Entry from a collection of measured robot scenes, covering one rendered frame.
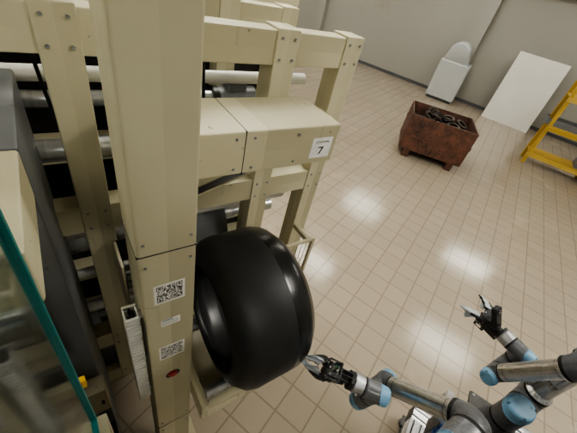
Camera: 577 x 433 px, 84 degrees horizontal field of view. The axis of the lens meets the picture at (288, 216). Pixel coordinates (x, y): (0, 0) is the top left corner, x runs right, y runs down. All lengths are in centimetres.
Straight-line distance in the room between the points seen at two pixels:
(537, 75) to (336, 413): 937
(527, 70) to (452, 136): 492
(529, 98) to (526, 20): 184
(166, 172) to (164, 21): 24
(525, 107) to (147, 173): 1005
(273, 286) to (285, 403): 147
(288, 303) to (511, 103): 965
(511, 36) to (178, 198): 1039
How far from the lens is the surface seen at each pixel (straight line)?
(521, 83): 1038
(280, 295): 101
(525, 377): 176
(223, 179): 120
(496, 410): 191
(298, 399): 242
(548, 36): 1073
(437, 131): 572
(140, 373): 118
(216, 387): 138
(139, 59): 53
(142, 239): 70
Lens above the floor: 220
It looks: 39 degrees down
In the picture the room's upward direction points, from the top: 15 degrees clockwise
